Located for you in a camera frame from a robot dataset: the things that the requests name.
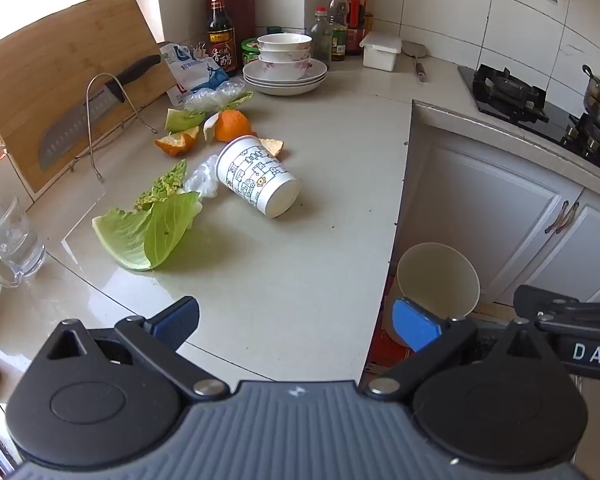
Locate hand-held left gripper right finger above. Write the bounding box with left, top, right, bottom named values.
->
left=360, top=297, right=556, bottom=402

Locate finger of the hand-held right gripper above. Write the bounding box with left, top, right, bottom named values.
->
left=513, top=285, right=600, bottom=335

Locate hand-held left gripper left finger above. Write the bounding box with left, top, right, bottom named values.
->
left=46, top=296, right=231, bottom=403

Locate white trash bin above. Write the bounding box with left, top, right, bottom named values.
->
left=382, top=242, right=481, bottom=348

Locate smooth green cabbage leaf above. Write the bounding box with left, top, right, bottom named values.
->
left=144, top=191, right=203, bottom=271

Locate crinkled napa cabbage leaf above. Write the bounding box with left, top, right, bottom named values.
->
left=91, top=159, right=188, bottom=272

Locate clear plastic wrap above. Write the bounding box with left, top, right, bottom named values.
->
left=182, top=155, right=222, bottom=202
left=182, top=79, right=246, bottom=113

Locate white printed paper cup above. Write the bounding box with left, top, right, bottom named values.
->
left=216, top=135, right=302, bottom=219

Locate white cabinet door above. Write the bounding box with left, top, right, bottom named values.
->
left=405, top=130, right=586, bottom=306
left=495, top=187, right=600, bottom=311

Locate curled orange peel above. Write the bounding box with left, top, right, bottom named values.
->
left=154, top=126, right=201, bottom=157

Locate clear glass mug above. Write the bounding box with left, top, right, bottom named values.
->
left=0, top=180, right=47, bottom=288

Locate small orange peel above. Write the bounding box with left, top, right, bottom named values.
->
left=257, top=136, right=286, bottom=161

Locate pale green cabbage piece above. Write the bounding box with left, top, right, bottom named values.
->
left=166, top=107, right=206, bottom=133

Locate large orange peel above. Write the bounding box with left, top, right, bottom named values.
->
left=214, top=109, right=252, bottom=143

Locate thin green cabbage strip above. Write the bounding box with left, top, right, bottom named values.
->
left=225, top=91, right=256, bottom=112

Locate black gas stove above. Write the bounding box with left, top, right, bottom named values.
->
left=457, top=64, right=600, bottom=178

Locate white and blue salt bag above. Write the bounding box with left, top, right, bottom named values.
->
left=160, top=42, right=231, bottom=107

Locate white plate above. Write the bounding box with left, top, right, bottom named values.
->
left=243, top=72, right=327, bottom=92
left=243, top=58, right=328, bottom=86
left=245, top=80, right=326, bottom=97

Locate white floral bowl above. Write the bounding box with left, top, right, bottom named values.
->
left=256, top=33, right=313, bottom=53
left=257, top=56, right=312, bottom=81
left=258, top=49, right=312, bottom=62

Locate white lidded plastic container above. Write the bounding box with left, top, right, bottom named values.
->
left=361, top=31, right=402, bottom=72

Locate metal spatula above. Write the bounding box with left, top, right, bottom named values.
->
left=401, top=40, right=428, bottom=82

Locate bamboo cutting board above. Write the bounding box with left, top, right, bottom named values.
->
left=0, top=0, right=176, bottom=196

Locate dark vinegar bottle red label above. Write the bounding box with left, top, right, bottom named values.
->
left=207, top=0, right=238, bottom=76

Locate clear bottle red cap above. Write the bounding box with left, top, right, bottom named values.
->
left=310, top=7, right=334, bottom=64

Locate dark sauce bottle yellow cap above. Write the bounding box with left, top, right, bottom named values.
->
left=344, top=0, right=367, bottom=57

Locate oil bottle green label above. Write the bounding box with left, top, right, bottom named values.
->
left=328, top=0, right=351, bottom=62

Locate dark red knife block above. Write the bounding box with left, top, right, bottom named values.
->
left=220, top=0, right=257, bottom=68

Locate brown sauce bottle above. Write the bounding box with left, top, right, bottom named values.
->
left=356, top=0, right=374, bottom=36

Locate steel wire board rack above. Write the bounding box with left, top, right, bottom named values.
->
left=69, top=74, right=166, bottom=182

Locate black-handled kitchen knife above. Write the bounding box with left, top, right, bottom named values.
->
left=39, top=55, right=162, bottom=172

